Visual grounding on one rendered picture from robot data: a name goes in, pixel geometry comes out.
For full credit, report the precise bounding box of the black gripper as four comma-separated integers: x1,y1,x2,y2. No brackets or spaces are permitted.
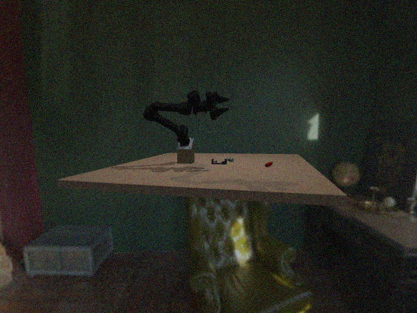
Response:
201,91,229,120

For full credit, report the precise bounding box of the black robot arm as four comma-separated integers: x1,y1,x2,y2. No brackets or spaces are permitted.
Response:
143,90,213,146

